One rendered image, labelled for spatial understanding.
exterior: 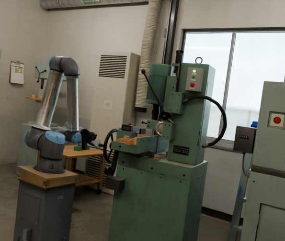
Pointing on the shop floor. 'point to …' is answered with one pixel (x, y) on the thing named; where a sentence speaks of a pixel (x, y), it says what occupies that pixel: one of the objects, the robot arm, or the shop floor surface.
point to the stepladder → (234, 227)
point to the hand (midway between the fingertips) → (99, 147)
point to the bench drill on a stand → (43, 73)
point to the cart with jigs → (82, 179)
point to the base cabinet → (155, 207)
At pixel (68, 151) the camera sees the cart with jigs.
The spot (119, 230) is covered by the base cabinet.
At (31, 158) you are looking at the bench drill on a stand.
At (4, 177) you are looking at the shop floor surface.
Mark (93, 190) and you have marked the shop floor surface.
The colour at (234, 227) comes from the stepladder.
